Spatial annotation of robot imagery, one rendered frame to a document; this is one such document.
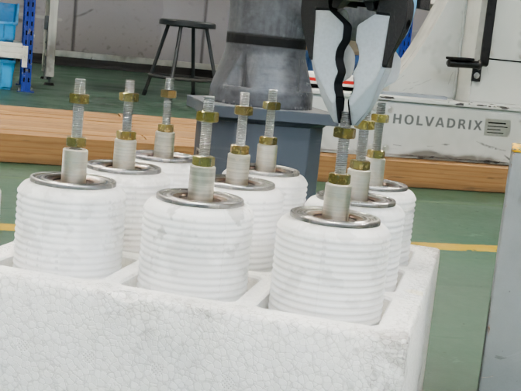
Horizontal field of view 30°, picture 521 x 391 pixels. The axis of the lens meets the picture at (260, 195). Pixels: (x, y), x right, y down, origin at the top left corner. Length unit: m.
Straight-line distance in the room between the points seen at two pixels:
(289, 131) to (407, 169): 1.64
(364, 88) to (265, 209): 0.19
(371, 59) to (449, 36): 2.48
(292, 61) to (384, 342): 0.70
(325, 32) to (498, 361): 0.38
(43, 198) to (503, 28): 2.51
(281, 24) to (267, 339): 0.69
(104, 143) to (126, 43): 6.48
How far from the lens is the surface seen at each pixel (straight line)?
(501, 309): 0.98
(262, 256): 0.93
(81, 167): 0.87
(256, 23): 1.37
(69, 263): 0.84
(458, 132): 3.11
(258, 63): 1.36
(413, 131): 3.05
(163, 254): 0.81
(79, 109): 0.87
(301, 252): 0.78
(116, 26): 9.18
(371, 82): 0.78
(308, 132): 1.36
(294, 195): 1.03
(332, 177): 0.80
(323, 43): 0.80
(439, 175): 3.02
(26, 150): 2.72
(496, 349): 0.99
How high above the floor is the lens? 0.39
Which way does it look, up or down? 9 degrees down
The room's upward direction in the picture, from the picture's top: 6 degrees clockwise
